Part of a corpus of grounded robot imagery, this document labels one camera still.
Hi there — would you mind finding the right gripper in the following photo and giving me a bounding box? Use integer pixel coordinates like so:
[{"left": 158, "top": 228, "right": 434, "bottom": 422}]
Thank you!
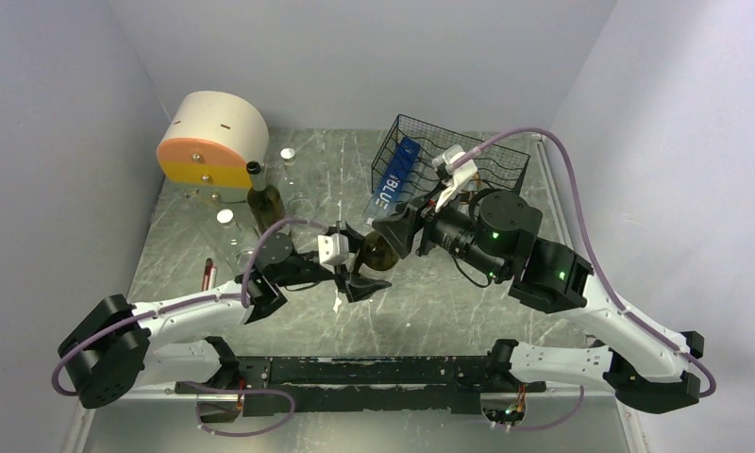
[{"left": 372, "top": 179, "right": 508, "bottom": 281}]

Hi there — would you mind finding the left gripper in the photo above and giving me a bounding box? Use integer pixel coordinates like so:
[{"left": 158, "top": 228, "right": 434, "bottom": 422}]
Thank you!
[{"left": 276, "top": 221, "right": 391, "bottom": 300}]

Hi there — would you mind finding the dark green wine bottle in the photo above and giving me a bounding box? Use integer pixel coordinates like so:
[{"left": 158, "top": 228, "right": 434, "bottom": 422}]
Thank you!
[{"left": 354, "top": 231, "right": 399, "bottom": 272}]

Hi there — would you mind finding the blue square bottle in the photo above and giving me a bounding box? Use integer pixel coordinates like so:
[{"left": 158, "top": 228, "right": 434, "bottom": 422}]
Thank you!
[{"left": 364, "top": 137, "right": 421, "bottom": 225}]

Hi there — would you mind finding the clear bottle silver cap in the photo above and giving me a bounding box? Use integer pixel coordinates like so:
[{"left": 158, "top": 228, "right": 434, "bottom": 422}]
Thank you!
[{"left": 279, "top": 147, "right": 318, "bottom": 220}]

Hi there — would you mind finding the dark bottle black neck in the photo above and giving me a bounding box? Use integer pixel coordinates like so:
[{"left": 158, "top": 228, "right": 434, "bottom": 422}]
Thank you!
[{"left": 245, "top": 161, "right": 287, "bottom": 233}]

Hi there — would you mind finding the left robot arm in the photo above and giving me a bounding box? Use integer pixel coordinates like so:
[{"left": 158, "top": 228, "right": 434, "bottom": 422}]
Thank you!
[{"left": 51, "top": 218, "right": 391, "bottom": 409}]

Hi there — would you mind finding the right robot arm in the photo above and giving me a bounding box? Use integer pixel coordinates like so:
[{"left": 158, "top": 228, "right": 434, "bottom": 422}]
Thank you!
[{"left": 372, "top": 189, "right": 704, "bottom": 414}]

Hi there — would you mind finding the clear bottle white cap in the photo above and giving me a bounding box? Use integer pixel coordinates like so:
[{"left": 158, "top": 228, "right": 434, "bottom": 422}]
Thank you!
[{"left": 203, "top": 209, "right": 260, "bottom": 273}]

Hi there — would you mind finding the red and white pen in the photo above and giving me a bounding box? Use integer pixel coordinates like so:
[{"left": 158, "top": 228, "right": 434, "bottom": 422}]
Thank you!
[{"left": 201, "top": 258, "right": 217, "bottom": 291}]

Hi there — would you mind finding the cream and orange cylinder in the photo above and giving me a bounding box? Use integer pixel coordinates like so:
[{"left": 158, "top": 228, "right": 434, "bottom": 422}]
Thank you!
[{"left": 156, "top": 91, "right": 269, "bottom": 191}]

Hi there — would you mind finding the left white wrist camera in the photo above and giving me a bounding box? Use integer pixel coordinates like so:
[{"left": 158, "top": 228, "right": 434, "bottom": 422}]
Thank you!
[{"left": 317, "top": 233, "right": 350, "bottom": 266}]

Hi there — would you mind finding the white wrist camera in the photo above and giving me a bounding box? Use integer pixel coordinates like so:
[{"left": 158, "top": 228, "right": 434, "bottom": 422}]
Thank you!
[
  {"left": 431, "top": 144, "right": 478, "bottom": 212},
  {"left": 317, "top": 233, "right": 350, "bottom": 266}
]

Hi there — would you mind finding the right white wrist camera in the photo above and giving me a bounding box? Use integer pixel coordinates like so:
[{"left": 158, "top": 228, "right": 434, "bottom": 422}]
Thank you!
[{"left": 431, "top": 144, "right": 478, "bottom": 212}]

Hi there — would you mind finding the black wire wine rack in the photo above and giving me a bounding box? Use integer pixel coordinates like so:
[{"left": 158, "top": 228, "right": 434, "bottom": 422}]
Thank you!
[{"left": 364, "top": 114, "right": 529, "bottom": 222}]

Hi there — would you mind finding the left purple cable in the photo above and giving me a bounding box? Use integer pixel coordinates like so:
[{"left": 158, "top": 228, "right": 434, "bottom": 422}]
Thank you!
[{"left": 51, "top": 216, "right": 332, "bottom": 398}]

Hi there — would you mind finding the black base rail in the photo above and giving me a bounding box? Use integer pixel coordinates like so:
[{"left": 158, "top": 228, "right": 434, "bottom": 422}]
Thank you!
[{"left": 200, "top": 356, "right": 523, "bottom": 417}]

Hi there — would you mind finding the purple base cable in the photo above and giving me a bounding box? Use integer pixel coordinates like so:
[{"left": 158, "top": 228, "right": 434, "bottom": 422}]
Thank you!
[{"left": 195, "top": 387, "right": 295, "bottom": 438}]

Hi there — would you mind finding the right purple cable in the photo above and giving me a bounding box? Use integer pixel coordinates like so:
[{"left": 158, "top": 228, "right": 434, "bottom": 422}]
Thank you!
[{"left": 452, "top": 127, "right": 717, "bottom": 399}]

